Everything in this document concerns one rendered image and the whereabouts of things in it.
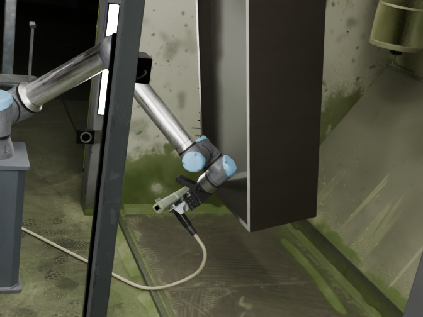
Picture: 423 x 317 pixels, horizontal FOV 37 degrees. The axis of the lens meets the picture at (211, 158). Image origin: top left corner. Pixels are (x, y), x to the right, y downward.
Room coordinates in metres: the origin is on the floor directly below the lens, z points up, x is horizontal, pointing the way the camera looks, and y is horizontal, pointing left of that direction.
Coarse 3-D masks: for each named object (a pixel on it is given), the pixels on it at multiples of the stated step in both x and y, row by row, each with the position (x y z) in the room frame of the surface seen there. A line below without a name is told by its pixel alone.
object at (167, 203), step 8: (176, 192) 2.67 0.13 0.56; (184, 192) 2.72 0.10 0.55; (160, 200) 2.56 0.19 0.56; (168, 200) 2.57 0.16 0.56; (176, 200) 2.63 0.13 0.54; (160, 208) 2.50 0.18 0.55; (168, 208) 2.59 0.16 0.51; (176, 216) 2.58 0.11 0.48; (184, 216) 2.58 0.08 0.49; (184, 224) 2.56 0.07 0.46; (192, 232) 2.55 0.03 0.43
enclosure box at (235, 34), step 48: (240, 0) 3.15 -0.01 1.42; (288, 0) 2.57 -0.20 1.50; (240, 48) 3.17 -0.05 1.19; (288, 48) 2.59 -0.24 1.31; (240, 96) 3.19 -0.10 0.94; (288, 96) 2.61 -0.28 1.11; (240, 144) 3.21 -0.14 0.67; (288, 144) 2.64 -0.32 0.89; (240, 192) 2.99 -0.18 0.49; (288, 192) 2.66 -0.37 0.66
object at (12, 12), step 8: (8, 0) 3.40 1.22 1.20; (16, 0) 3.41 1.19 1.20; (8, 8) 3.40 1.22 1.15; (8, 16) 3.40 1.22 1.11; (8, 24) 3.40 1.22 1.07; (8, 32) 3.40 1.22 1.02; (8, 40) 3.40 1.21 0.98; (8, 48) 3.40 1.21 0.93; (8, 56) 3.40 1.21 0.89; (8, 64) 3.40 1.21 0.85; (8, 72) 3.40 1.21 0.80
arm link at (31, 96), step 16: (96, 48) 2.63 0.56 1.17; (64, 64) 2.68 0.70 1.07; (80, 64) 2.63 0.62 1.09; (96, 64) 2.62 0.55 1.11; (48, 80) 2.66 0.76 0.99; (64, 80) 2.65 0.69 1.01; (80, 80) 2.65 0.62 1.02; (16, 96) 2.67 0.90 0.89; (32, 96) 2.67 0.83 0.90; (48, 96) 2.68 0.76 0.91; (32, 112) 2.69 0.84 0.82
